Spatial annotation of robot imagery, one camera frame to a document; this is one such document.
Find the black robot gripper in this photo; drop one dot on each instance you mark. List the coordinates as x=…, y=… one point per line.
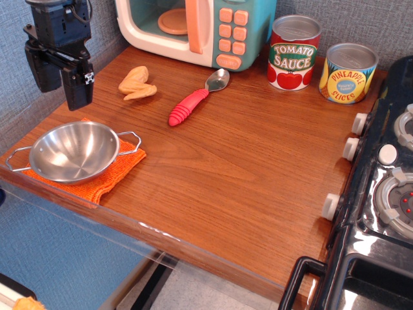
x=62, y=27

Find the white stove knob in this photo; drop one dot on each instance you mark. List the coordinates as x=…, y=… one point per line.
x=330, y=206
x=350, y=148
x=359, y=123

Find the orange knitted cloth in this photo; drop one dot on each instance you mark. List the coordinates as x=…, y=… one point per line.
x=93, y=190

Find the black toy stove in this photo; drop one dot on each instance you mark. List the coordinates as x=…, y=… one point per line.
x=369, y=249

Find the toy chicken wing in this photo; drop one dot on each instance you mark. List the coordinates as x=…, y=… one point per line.
x=135, y=86

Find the tomato sauce can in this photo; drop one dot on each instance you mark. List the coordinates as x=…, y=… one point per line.
x=293, y=50

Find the red-handled metal spoon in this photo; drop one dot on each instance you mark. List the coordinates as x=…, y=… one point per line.
x=216, y=81

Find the white stove knob bottom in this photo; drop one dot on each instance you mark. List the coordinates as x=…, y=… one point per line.
x=330, y=206

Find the stainless steel bowl with handles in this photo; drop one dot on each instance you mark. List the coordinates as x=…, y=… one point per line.
x=77, y=152

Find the white stove knob top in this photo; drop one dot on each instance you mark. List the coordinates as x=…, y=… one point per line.
x=359, y=123

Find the orange toy plate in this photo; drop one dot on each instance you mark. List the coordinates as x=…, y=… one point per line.
x=173, y=22

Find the pineapple slices can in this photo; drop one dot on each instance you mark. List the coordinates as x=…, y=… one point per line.
x=347, y=73

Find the teal toy microwave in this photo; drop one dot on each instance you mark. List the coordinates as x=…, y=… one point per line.
x=221, y=34

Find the orange plush object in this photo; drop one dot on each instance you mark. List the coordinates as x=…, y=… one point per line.
x=28, y=303

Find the white stove knob middle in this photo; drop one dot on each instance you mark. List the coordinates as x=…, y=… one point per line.
x=350, y=148

